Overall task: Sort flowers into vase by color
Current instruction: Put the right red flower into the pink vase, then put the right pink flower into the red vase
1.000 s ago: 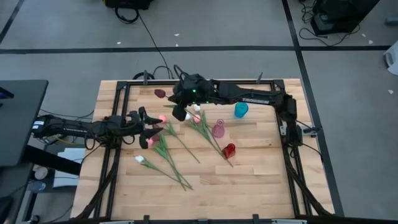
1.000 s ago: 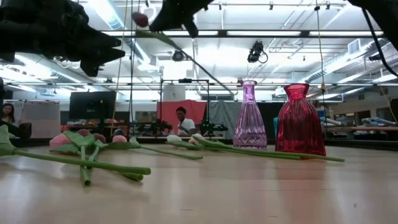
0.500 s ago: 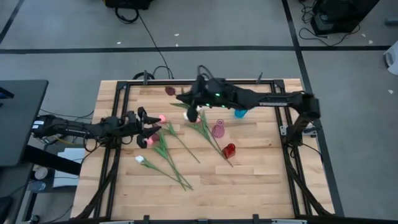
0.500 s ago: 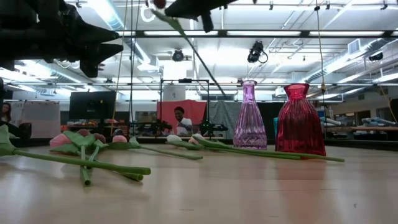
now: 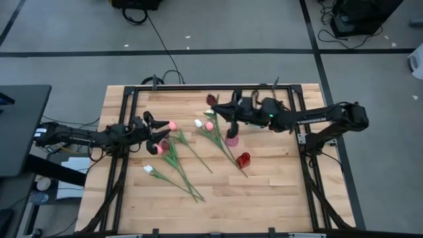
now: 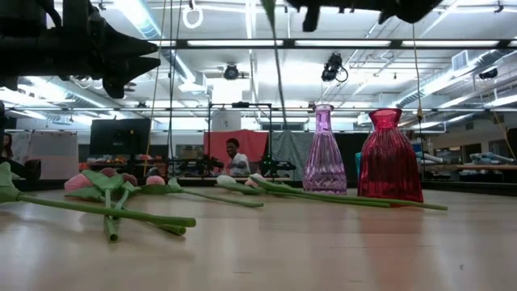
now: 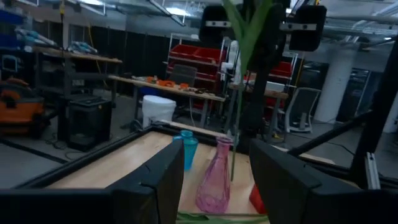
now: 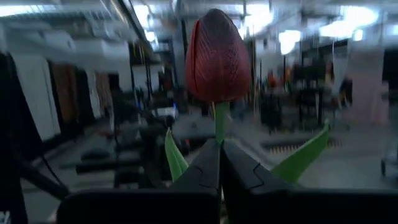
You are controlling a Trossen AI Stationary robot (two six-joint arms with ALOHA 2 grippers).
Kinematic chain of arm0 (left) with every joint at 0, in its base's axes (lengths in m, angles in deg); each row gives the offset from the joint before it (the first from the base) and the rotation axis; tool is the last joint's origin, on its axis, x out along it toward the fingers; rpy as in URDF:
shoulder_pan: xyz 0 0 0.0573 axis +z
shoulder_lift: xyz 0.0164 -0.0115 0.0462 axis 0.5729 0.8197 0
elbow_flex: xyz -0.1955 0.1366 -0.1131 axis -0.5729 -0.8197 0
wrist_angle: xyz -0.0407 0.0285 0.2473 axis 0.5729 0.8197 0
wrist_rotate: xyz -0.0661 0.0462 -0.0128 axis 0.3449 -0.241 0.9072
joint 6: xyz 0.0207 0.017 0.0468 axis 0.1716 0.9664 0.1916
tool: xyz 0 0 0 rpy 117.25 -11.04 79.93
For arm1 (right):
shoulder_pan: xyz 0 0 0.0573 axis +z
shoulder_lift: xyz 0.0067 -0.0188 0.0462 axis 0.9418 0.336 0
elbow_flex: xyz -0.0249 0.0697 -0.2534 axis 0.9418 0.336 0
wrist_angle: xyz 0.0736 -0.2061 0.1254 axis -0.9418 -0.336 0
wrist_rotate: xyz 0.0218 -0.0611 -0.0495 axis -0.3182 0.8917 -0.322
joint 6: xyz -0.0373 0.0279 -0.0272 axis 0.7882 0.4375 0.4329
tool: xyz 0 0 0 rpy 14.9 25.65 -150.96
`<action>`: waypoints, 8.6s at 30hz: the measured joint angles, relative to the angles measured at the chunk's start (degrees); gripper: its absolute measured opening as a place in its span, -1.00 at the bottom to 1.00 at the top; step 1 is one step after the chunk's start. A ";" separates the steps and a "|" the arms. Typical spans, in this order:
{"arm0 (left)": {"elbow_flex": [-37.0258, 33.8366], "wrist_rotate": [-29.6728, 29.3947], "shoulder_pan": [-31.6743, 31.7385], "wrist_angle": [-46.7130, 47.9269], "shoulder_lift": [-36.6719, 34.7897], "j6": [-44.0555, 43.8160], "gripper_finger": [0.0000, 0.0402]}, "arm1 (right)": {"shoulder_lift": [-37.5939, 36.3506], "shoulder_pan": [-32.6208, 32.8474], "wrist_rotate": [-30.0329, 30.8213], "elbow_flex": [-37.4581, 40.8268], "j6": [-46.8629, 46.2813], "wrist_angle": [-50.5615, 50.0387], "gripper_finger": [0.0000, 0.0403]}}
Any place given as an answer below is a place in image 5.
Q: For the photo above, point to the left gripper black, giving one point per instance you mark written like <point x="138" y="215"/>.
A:
<point x="140" y="130"/>

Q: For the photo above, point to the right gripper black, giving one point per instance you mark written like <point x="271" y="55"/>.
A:
<point x="249" y="110"/>

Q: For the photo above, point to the pink glass vase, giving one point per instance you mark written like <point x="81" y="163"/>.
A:
<point x="232" y="141"/>

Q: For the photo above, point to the white paper sheets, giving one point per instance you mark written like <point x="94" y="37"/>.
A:
<point x="74" y="165"/>

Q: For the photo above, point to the red glass vase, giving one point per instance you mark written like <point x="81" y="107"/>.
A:
<point x="243" y="160"/>

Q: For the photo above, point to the black desk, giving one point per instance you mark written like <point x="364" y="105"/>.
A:
<point x="20" y="132"/>

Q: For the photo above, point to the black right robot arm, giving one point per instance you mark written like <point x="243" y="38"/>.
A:
<point x="314" y="117"/>

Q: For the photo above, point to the clear plastic bottle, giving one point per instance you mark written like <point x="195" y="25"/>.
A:
<point x="39" y="197"/>

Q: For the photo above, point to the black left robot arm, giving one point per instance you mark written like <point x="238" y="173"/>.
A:
<point x="76" y="135"/>

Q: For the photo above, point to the round white object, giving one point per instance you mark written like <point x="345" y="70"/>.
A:
<point x="43" y="184"/>

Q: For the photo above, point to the black box on floor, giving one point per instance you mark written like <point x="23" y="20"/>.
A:
<point x="135" y="4"/>

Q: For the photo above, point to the black equipment case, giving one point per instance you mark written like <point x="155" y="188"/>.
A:
<point x="363" y="16"/>

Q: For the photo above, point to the white appliance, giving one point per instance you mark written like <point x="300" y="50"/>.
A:
<point x="417" y="63"/>

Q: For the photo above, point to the pink artificial tulip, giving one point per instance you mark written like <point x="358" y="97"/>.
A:
<point x="172" y="125"/>
<point x="209" y="126"/>
<point x="159" y="150"/>

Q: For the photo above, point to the black desk foot beam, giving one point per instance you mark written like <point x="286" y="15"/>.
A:
<point x="56" y="170"/>

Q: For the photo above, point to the black aluminium table frame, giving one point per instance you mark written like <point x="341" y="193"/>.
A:
<point x="211" y="88"/>

